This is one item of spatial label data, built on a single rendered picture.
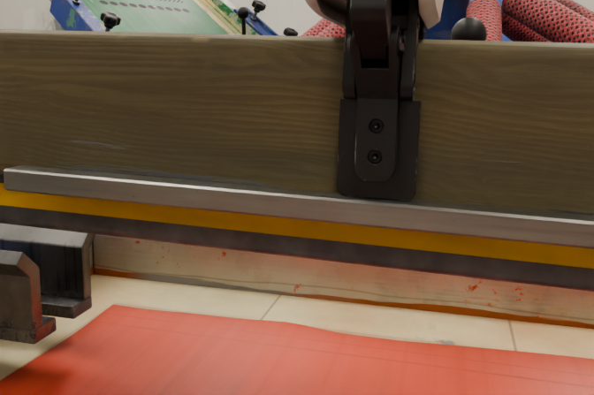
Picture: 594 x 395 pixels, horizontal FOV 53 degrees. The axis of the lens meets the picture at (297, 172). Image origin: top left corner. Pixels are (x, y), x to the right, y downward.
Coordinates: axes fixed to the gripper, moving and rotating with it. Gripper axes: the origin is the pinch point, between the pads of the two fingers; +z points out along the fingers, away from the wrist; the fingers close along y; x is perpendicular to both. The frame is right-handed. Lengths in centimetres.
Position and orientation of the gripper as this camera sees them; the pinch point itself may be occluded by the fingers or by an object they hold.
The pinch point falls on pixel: (383, 143)
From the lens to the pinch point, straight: 26.6
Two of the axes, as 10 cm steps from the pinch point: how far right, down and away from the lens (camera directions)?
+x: 9.7, 0.6, -2.4
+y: -2.5, 1.4, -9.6
